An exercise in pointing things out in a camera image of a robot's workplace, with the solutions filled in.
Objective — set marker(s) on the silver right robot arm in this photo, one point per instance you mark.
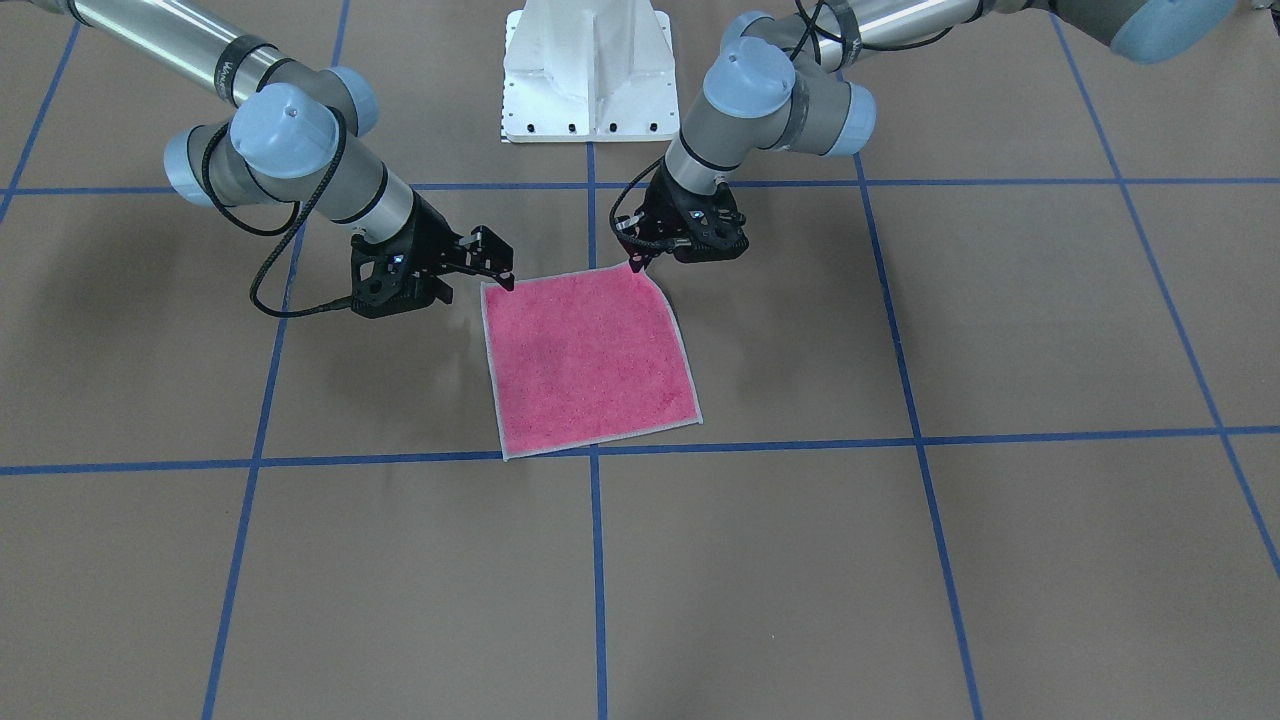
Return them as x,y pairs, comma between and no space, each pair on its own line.
294,148

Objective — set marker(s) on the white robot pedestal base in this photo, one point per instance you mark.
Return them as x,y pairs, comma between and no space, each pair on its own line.
589,71

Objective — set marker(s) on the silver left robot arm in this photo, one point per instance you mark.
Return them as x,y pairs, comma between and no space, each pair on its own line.
778,84

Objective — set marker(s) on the pink towel white edge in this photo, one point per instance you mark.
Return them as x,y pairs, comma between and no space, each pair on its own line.
585,357

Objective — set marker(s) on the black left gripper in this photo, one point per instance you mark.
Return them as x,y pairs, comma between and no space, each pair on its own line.
660,205

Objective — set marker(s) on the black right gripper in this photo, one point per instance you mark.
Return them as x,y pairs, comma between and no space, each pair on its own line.
432,238

